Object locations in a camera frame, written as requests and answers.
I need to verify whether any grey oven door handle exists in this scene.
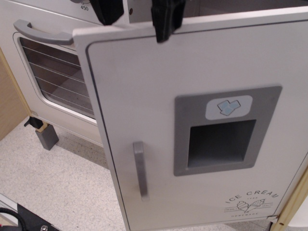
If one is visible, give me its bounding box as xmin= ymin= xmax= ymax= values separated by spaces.
xmin=13 ymin=19 xmax=74 ymax=45

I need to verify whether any grey fridge door handle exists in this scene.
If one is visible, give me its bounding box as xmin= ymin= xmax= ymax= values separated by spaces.
xmin=133 ymin=141 xmax=150 ymax=201

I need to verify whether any white toy oven door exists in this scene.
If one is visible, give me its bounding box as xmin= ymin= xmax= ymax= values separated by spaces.
xmin=0 ymin=0 xmax=102 ymax=145

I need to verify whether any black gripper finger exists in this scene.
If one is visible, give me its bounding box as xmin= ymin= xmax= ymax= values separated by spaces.
xmin=151 ymin=0 xmax=186 ymax=43
xmin=90 ymin=0 xmax=124 ymax=26

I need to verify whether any white toy fridge door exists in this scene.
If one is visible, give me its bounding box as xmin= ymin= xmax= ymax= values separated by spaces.
xmin=73 ymin=6 xmax=308 ymax=231

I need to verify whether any black and red cable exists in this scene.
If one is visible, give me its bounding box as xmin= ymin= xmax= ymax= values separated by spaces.
xmin=0 ymin=206 xmax=27 ymax=231

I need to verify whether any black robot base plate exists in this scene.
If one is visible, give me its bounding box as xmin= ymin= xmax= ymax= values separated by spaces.
xmin=17 ymin=204 xmax=59 ymax=231

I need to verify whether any grey ice dispenser panel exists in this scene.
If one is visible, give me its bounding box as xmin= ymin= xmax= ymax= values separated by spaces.
xmin=174 ymin=85 xmax=282 ymax=176

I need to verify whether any oven temperature knob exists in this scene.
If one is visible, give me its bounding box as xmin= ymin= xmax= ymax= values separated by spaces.
xmin=70 ymin=0 xmax=90 ymax=4

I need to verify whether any wooden side post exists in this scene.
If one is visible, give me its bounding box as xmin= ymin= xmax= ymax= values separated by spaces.
xmin=271 ymin=168 xmax=308 ymax=231

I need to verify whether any black clamp on leg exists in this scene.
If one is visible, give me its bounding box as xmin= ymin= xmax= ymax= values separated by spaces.
xmin=24 ymin=116 xmax=43 ymax=129

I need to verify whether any grey kitchen leg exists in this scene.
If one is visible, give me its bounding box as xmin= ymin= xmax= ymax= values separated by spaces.
xmin=36 ymin=125 xmax=59 ymax=151

